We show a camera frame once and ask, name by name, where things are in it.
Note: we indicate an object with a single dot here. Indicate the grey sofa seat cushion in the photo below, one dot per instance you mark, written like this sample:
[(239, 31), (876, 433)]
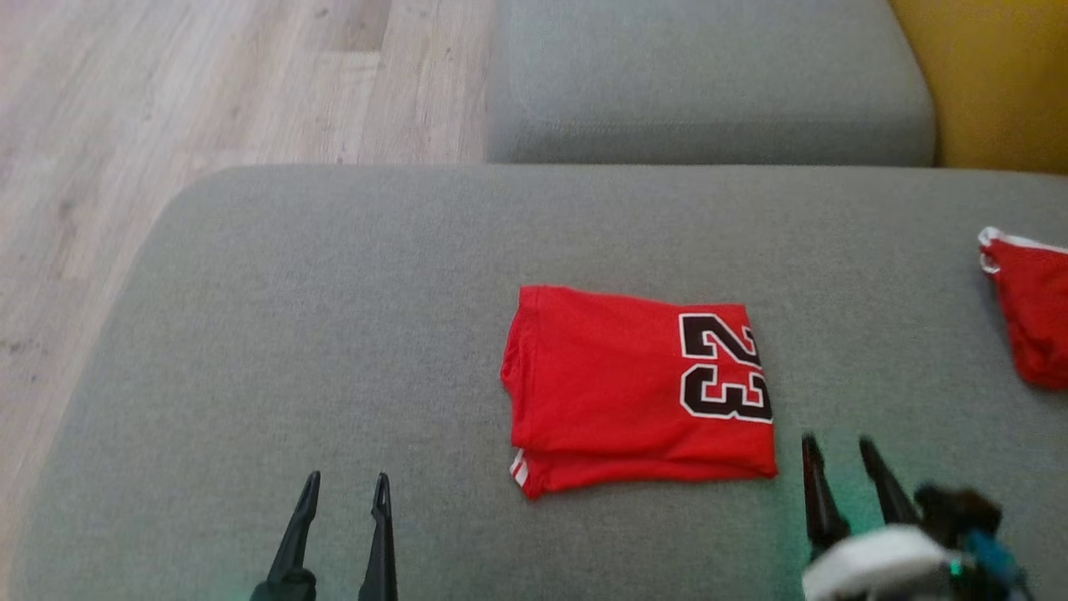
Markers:
[(334, 334)]

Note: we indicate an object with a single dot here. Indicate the red shorts with white waistband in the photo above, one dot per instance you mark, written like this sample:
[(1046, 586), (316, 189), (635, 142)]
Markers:
[(1039, 317)]

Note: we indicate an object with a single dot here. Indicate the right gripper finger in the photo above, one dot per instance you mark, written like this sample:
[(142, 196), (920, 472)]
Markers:
[(822, 501), (889, 488)]

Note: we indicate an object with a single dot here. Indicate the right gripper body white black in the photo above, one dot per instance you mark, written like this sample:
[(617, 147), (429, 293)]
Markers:
[(876, 568)]

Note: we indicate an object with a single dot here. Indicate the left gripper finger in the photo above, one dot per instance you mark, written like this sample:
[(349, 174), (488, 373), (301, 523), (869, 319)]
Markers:
[(299, 526), (381, 542)]

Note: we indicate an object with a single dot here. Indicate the red jersey with white trim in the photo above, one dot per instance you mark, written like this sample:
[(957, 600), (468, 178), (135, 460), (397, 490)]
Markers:
[(617, 392)]

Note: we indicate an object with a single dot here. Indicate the grey sofa back cushion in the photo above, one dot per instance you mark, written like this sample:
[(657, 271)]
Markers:
[(709, 83)]

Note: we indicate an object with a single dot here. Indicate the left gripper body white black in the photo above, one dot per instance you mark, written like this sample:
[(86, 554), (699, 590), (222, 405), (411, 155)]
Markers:
[(284, 586)]

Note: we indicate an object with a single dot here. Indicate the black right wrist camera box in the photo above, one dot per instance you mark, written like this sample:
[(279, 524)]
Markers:
[(955, 509)]

